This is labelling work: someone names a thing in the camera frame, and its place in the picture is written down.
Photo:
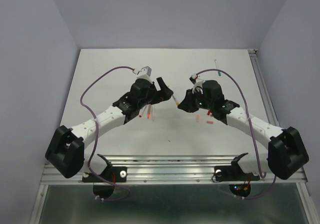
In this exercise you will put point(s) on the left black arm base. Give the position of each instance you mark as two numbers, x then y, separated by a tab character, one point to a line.
110	175

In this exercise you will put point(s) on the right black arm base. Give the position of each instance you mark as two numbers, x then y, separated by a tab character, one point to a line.
232	172

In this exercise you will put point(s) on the orange highlighter pen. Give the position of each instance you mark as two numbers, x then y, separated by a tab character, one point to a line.
149	111

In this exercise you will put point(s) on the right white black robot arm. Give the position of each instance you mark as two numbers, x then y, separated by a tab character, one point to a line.
285	150

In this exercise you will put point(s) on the orange highlighter cap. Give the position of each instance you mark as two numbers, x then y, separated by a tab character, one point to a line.
198	118

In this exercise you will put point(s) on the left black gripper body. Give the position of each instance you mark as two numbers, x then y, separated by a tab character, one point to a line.
150	99

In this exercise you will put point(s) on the red capped marker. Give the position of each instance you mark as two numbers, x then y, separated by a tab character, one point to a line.
142	112

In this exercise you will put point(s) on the green capped marker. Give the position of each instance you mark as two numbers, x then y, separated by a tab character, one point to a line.
217	67

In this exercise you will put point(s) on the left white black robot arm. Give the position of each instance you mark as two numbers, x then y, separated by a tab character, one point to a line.
66	151

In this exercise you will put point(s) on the aluminium rail frame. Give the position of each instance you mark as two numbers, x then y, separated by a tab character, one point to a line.
173	189

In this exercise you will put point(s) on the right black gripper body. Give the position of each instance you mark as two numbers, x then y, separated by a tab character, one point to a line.
204	103

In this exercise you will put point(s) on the right side aluminium rail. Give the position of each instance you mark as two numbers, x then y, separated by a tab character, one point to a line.
270	115

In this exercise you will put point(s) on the yellow capped marker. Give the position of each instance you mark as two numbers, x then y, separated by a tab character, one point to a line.
173	96

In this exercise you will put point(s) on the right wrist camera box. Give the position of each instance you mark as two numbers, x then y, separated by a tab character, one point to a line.
197	83

